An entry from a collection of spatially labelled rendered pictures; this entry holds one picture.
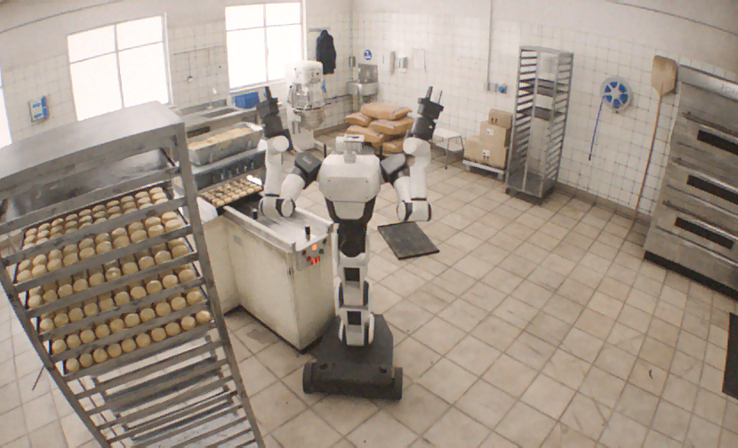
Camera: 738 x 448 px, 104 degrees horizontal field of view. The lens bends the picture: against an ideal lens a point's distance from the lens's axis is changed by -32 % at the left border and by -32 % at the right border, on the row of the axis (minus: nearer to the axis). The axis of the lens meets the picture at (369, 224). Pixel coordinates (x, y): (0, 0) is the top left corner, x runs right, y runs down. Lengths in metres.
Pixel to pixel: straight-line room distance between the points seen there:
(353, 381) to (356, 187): 1.15
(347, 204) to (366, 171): 0.18
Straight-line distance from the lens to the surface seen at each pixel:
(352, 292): 2.22
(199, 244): 1.23
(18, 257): 1.23
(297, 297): 2.50
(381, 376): 2.43
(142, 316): 1.40
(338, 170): 1.84
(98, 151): 1.09
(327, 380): 2.46
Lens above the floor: 2.05
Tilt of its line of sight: 29 degrees down
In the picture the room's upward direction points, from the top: straight up
